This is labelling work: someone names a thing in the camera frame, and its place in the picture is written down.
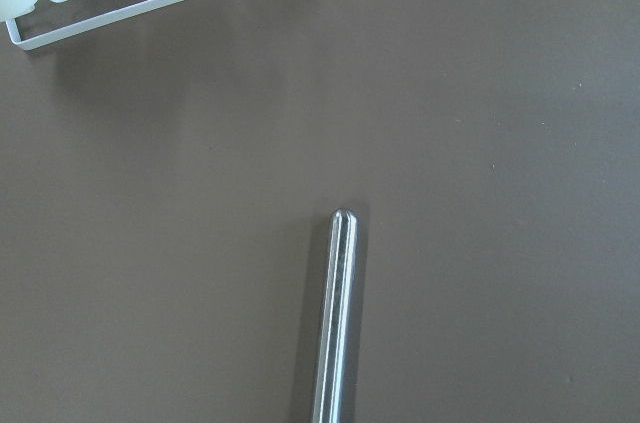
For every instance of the steel muddler black tip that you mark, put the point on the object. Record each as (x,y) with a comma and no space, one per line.
(335,380)

